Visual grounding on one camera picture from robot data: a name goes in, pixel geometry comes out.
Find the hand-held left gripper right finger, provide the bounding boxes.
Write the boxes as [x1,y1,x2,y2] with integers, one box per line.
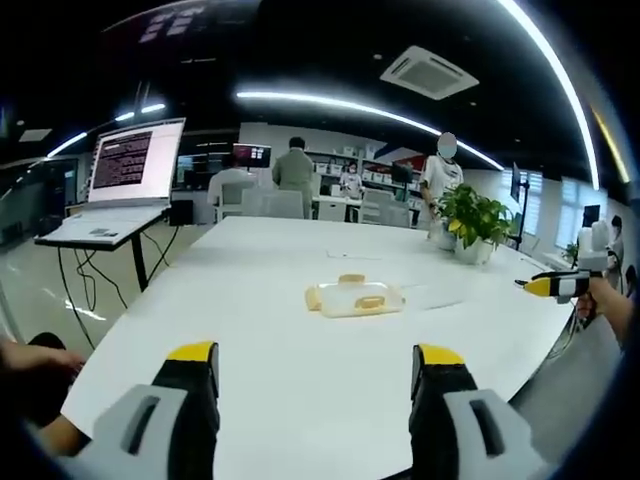
[408,342,559,480]

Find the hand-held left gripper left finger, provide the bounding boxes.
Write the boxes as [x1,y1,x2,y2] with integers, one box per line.
[49,341,222,480]

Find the person's right hand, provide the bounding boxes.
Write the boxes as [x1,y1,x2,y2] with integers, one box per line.
[573,285,609,322]

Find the white plant pot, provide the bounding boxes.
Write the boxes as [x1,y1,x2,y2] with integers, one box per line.
[451,236,495,266]

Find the green potted plant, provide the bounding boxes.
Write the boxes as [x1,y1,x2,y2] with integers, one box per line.
[436,183,520,250]

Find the clear plastic container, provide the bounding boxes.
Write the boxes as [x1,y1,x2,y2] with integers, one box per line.
[427,218,456,251]

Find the clear plastic tray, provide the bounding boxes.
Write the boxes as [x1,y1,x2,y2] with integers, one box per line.
[304,274,407,320]

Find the black-legged laptop stand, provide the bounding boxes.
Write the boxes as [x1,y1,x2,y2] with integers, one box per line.
[33,207,172,294]

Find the curved ceiling light strip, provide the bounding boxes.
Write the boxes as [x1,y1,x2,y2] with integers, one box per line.
[493,0,602,192]

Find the white office chair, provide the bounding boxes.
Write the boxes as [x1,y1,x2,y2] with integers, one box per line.
[218,179,257,224]
[359,191,412,229]
[253,189,307,220]

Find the black box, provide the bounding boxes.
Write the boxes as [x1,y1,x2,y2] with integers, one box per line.
[168,199,195,227]

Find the shelf with white boxes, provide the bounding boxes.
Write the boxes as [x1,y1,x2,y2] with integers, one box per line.
[304,143,426,199]

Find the ceiling air conditioner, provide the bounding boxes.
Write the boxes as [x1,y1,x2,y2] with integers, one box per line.
[379,45,481,102]

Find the open white laptop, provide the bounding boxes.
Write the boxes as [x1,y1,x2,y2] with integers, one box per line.
[33,116,188,247]

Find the long ceiling light strip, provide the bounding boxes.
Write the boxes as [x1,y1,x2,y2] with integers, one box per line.
[235,90,503,170]

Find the desktop monitor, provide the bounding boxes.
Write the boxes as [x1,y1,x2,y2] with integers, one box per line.
[231,143,273,171]

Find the black cables under stand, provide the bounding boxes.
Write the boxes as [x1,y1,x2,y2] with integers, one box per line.
[55,234,174,351]

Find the thin white cable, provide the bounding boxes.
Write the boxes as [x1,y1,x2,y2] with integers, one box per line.
[323,248,384,262]

